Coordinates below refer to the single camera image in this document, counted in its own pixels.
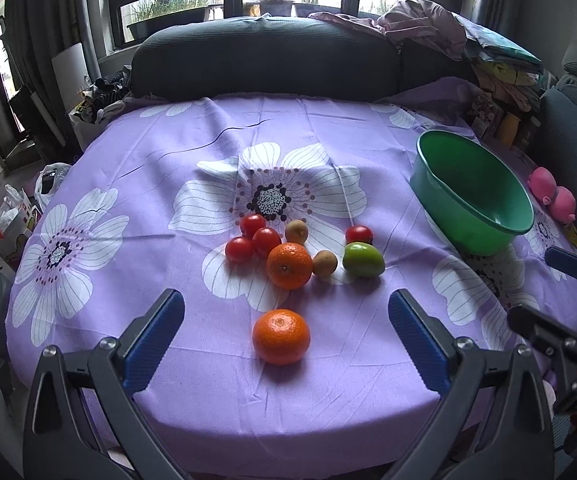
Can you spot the red tomato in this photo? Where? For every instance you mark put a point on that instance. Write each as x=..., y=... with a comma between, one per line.
x=359, y=234
x=251, y=223
x=265, y=240
x=239, y=250

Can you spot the white plastic bag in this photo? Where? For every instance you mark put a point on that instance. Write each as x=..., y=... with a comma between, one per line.
x=48, y=182

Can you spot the yellow bottle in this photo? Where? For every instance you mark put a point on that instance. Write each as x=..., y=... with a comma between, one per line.
x=508, y=129

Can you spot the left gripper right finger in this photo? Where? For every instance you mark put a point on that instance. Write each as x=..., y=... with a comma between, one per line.
x=492, y=420

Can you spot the green plastic bowl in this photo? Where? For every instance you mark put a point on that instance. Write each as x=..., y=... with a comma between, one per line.
x=472, y=195

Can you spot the orange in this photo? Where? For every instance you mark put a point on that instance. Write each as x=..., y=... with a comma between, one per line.
x=289, y=266
x=281, y=337

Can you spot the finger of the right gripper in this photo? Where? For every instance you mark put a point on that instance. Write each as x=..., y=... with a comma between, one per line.
x=544, y=333
x=561, y=260

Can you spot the purple floral tablecloth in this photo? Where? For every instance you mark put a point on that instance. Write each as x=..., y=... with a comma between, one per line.
x=153, y=201

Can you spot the dark green sofa back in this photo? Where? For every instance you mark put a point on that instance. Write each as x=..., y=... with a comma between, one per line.
x=297, y=56

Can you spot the pink pig toy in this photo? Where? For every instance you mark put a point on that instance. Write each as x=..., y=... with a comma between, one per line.
x=560, y=201

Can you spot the black planter box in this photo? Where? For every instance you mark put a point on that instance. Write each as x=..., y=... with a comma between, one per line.
x=147, y=27

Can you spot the brown kiwi lower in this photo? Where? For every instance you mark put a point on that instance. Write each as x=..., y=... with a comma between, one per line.
x=324, y=264

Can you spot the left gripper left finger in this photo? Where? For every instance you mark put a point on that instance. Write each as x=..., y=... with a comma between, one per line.
x=60, y=438

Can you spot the pile of clothes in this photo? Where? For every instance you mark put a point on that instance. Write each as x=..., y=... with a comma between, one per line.
x=505, y=69

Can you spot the green mango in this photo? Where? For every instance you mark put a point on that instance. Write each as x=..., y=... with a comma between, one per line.
x=363, y=260

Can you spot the brown kiwi upper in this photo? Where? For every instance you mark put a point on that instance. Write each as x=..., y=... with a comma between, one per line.
x=296, y=232

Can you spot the red tomato top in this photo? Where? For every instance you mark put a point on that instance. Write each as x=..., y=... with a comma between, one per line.
x=251, y=223

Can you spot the brown kiwi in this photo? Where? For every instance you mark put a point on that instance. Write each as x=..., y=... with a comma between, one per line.
x=296, y=232
x=324, y=264

